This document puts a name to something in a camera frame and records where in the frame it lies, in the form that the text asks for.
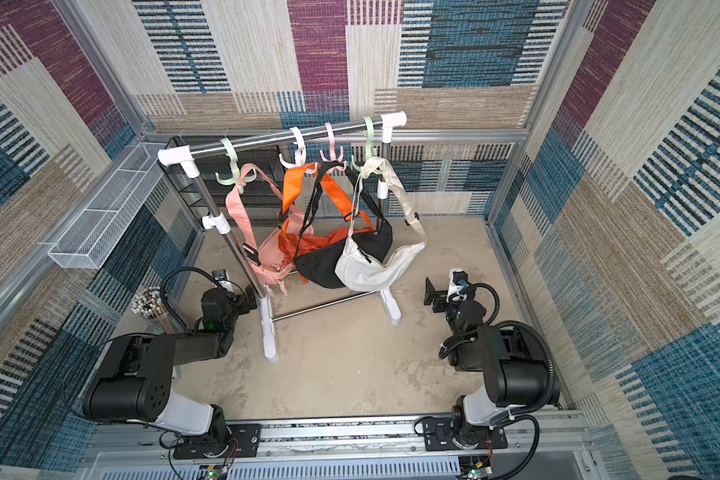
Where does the black sling bag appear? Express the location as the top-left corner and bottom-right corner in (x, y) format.
(279, 163), (393, 289)

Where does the cream white sling bag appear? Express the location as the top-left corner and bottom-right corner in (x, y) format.
(335, 156), (427, 292)

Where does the orange sling bag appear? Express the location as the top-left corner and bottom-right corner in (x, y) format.
(279, 162), (352, 288)

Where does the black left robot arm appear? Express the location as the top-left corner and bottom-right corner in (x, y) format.
(82, 267), (257, 462)

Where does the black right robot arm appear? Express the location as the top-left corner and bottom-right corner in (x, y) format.
(414, 270), (560, 451)

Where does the pink sling bag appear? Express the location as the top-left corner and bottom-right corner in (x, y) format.
(225, 163), (294, 296)

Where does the pale green left hook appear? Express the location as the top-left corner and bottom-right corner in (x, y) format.
(215, 138), (257, 193)

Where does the pale green hook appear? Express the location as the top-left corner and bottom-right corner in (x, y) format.
(350, 116), (377, 173)
(215, 138), (257, 193)

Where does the pale green right hook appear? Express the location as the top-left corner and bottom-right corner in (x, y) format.
(350, 116), (377, 173)

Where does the white plastic hook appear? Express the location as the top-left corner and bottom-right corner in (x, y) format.
(279, 127), (307, 170)

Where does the pink plastic hook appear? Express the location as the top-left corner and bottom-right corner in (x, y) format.
(320, 122), (347, 174)

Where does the cup of pens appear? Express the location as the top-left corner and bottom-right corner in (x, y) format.
(131, 287), (175, 334)

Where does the black mesh shelf rack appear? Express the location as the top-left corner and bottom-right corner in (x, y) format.
(157, 136), (289, 226)

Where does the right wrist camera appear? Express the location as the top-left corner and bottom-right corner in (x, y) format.
(447, 269), (470, 304)

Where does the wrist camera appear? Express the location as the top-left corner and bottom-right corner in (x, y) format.
(447, 269), (470, 304)
(212, 269), (234, 292)

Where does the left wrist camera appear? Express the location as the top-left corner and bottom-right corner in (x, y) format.
(212, 269), (234, 292)

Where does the white wire mesh basket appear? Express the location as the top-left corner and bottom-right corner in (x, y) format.
(48, 143), (163, 270)

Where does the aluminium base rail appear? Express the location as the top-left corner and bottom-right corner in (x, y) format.
(75, 410), (608, 479)

